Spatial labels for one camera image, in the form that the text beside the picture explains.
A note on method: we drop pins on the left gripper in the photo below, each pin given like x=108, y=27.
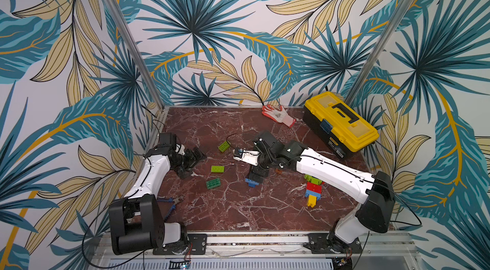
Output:
x=193, y=160

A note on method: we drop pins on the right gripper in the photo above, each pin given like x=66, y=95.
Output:
x=256, y=170

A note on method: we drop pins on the dark blue square brick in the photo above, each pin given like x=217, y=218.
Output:
x=251, y=183

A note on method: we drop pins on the dark green long brick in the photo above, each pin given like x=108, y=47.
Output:
x=213, y=183

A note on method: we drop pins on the light green long brick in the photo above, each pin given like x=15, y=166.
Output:
x=217, y=169
x=224, y=146

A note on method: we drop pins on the light green square brick front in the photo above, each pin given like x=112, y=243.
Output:
x=309, y=178

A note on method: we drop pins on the blue long brick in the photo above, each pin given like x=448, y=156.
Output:
x=312, y=193

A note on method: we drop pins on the red brick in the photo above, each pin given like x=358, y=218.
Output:
x=317, y=188

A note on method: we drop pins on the yellow square brick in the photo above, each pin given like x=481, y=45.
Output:
x=311, y=201

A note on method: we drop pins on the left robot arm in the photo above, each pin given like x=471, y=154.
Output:
x=136, y=222

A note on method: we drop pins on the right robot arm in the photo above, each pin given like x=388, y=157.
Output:
x=374, y=193

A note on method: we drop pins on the red white work glove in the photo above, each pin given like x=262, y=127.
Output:
x=278, y=115

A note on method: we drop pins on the yellow black toolbox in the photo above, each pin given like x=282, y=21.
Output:
x=338, y=126

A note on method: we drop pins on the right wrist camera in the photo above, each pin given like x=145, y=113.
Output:
x=247, y=156

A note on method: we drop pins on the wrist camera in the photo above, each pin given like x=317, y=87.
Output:
x=168, y=143
x=247, y=156

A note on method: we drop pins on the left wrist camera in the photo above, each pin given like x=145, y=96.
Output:
x=168, y=143

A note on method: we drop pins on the blue handled pliers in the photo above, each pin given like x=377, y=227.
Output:
x=173, y=201

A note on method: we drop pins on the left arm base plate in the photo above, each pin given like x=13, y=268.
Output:
x=191, y=243

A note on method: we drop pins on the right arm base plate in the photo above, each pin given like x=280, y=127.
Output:
x=322, y=243

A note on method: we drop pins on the aluminium front rail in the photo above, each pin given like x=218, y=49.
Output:
x=269, y=250

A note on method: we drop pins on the left aluminium post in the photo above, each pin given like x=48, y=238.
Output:
x=131, y=45

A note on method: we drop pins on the aluminium post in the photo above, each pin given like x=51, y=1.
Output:
x=131, y=45
x=392, y=24

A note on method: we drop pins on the right aluminium post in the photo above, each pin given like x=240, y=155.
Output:
x=392, y=24

